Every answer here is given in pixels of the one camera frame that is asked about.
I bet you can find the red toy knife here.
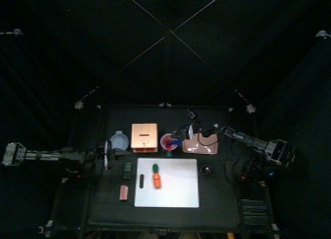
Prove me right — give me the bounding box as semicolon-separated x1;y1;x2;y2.
164;142;179;154

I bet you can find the orange toy carrot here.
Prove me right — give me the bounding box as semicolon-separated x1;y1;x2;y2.
151;163;163;190

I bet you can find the blue toy utensil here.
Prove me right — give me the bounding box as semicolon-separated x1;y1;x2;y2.
168;138;184;148

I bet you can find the light blue bottle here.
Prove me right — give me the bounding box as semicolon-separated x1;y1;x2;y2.
107;130;131;153

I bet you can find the red plastic cup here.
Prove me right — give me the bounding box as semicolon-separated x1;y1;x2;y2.
159;133;180;153

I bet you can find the green striped sushi block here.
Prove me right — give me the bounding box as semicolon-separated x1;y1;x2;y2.
122;162;134;181

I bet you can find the wooden slot box red drawer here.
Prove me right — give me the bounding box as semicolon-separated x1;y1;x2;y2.
131;122;159;154

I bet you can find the red striped sushi block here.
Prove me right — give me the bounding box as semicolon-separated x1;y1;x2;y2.
119;184;131;202

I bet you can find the small metal cup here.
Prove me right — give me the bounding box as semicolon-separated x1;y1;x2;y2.
200;165;214;177

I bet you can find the white plastic cutting board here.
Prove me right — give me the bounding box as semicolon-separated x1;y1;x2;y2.
134;157;200;209

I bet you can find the white text label sticker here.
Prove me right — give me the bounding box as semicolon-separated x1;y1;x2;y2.
239;198;270;230

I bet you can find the thin white diagonal cord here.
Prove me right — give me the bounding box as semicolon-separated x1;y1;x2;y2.
78;0;228;105
119;0;254;109

